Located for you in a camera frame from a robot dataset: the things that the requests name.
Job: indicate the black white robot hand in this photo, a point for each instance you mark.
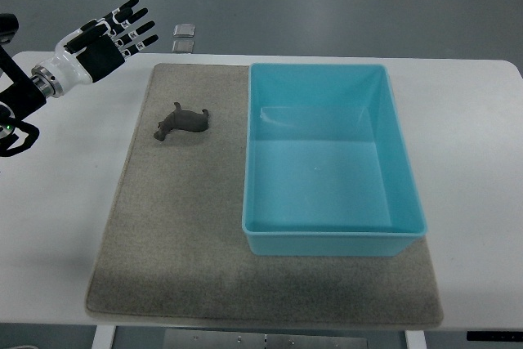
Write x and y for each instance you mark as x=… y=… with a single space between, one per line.
x=102 y=45

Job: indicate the brown hippo toy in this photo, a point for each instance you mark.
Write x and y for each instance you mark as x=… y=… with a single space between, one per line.
x=183 y=120

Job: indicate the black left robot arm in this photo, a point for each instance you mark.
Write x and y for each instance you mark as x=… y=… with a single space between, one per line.
x=25 y=96

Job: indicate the blue plastic box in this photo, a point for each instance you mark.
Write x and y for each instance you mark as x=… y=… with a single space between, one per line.
x=327 y=171

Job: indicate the upper metal floor plate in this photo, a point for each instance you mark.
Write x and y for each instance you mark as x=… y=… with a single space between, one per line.
x=184 y=31

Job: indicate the metal floor plate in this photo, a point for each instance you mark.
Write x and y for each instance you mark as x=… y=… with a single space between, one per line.
x=184 y=31
x=183 y=46

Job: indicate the lower metal floor plate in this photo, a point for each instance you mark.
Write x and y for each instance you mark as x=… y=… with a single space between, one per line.
x=183 y=46

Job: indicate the grey felt mat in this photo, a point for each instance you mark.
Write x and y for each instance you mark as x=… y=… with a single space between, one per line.
x=174 y=248

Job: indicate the white left table leg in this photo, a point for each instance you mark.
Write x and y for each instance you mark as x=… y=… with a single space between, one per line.
x=104 y=337

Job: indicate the white table leg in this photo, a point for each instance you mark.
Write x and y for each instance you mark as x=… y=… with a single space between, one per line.
x=104 y=337
x=415 y=339

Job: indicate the metal table crossbar plate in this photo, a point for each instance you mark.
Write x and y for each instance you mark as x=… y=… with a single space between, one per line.
x=184 y=338

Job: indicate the white right table leg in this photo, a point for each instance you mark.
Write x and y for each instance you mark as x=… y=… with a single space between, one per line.
x=415 y=339

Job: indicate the black table control panel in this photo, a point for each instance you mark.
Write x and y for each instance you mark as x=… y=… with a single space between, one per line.
x=494 y=336

